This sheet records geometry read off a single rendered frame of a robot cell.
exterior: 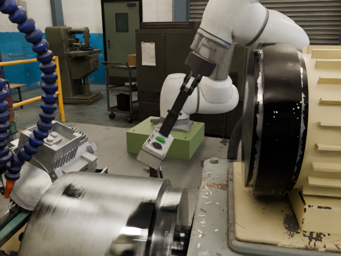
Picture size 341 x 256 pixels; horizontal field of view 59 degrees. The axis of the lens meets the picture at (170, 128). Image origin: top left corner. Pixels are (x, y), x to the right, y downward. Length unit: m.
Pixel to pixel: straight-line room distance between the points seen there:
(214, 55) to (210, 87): 0.74
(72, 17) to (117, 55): 1.58
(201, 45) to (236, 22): 0.10
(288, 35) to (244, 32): 0.11
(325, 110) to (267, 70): 0.07
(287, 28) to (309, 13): 6.36
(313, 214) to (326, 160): 0.06
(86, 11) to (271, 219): 8.29
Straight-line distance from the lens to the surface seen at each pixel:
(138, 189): 0.44
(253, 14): 0.77
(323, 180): 0.35
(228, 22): 0.74
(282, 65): 0.33
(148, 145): 0.86
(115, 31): 8.09
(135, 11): 7.85
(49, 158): 0.79
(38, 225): 0.45
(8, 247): 0.88
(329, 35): 7.21
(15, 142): 0.90
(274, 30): 0.79
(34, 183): 0.98
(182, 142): 1.42
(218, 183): 0.47
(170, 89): 1.50
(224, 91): 1.51
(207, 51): 0.75
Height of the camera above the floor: 1.38
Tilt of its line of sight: 18 degrees down
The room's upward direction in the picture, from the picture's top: straight up
